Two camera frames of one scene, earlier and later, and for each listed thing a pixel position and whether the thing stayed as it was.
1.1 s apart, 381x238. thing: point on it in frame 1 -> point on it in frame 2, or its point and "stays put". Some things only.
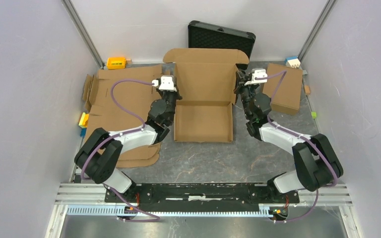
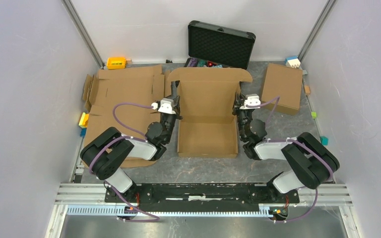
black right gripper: x=241 y=80 -> x=238 y=103
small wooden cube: x=307 y=90 stays put
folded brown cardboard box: x=287 y=96 stays put
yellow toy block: x=116 y=63 stays put
